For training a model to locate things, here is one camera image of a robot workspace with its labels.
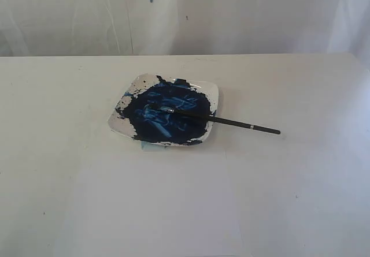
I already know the white plate with blue paint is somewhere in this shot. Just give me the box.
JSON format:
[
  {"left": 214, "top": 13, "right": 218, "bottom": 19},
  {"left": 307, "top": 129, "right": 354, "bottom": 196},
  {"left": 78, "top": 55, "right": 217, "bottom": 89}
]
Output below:
[{"left": 108, "top": 74, "right": 219, "bottom": 146}]

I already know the white backdrop curtain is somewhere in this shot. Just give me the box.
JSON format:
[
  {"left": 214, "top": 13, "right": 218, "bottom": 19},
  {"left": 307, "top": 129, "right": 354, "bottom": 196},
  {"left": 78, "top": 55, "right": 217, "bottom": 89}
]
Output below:
[{"left": 1, "top": 0, "right": 369, "bottom": 62}]

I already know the black paintbrush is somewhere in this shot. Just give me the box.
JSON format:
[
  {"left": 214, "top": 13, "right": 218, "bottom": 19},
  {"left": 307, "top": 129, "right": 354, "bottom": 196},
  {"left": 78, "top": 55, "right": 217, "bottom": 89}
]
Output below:
[{"left": 150, "top": 104, "right": 281, "bottom": 135}]

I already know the white paper sheet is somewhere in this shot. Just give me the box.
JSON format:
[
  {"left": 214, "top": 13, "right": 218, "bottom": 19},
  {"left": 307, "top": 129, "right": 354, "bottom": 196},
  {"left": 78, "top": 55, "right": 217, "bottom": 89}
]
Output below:
[{"left": 53, "top": 148, "right": 297, "bottom": 256}]

